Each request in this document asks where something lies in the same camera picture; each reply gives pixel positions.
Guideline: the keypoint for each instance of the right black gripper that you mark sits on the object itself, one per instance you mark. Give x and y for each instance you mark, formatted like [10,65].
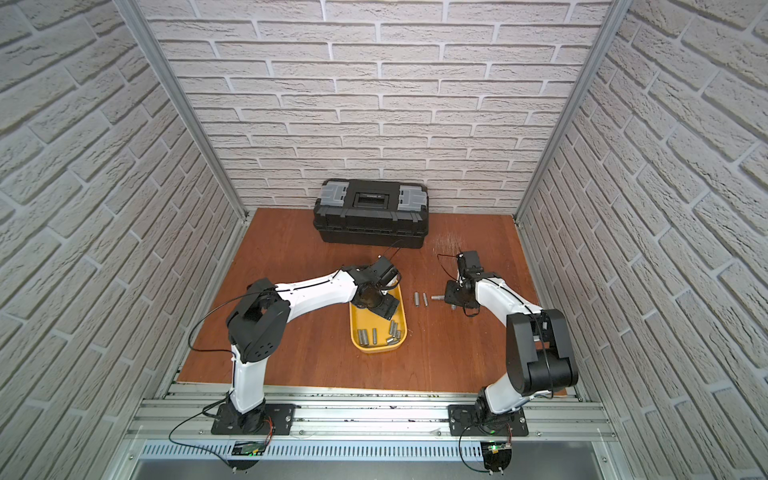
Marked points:
[451,295]

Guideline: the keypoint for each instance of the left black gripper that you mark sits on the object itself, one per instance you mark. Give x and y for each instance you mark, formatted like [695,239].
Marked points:
[381,303]

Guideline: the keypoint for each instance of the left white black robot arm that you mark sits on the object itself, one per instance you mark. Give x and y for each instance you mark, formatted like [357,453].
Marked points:
[257,324]

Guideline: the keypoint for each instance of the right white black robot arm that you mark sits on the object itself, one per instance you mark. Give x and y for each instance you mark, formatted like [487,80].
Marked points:
[540,359]

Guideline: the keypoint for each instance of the yellow plastic tray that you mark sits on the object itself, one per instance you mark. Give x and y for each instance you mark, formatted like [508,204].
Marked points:
[384,335]

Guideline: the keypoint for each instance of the black plastic toolbox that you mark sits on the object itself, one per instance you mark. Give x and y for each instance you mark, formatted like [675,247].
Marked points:
[372,212]

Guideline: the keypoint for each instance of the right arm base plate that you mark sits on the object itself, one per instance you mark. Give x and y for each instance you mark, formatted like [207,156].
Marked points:
[467,420]

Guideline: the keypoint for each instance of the aluminium rail frame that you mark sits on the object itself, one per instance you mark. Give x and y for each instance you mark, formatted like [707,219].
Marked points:
[568,437]

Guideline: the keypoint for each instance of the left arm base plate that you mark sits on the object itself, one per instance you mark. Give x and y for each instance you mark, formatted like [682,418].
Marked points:
[265,418]

